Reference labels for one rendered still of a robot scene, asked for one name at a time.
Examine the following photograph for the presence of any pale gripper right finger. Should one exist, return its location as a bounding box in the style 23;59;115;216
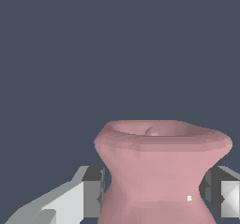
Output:
199;165;240;219

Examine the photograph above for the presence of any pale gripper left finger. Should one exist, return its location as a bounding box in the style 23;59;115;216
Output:
4;165;106;224

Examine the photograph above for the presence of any pink vase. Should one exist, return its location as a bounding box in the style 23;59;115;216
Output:
93;119;233;224

